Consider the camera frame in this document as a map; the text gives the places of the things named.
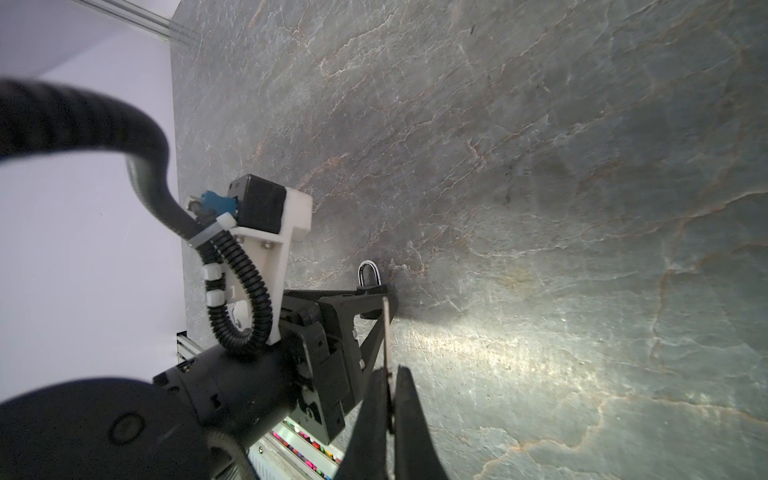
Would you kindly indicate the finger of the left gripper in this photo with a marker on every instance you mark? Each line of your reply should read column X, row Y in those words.
column 338, row 310

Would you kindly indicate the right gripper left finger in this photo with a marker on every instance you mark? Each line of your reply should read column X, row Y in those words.
column 366, row 453

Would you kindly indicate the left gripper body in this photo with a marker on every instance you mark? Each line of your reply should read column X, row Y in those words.
column 314, row 375

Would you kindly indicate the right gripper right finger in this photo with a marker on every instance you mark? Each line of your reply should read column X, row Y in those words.
column 415, row 454

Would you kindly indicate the grey padlock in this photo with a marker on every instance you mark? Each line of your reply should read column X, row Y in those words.
column 370, row 284

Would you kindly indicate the silver key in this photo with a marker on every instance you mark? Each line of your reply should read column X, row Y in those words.
column 388, row 365

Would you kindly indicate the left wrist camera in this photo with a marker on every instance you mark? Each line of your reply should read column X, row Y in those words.
column 244, row 248

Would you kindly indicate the aluminium frame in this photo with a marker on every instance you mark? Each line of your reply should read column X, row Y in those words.
column 142, row 19

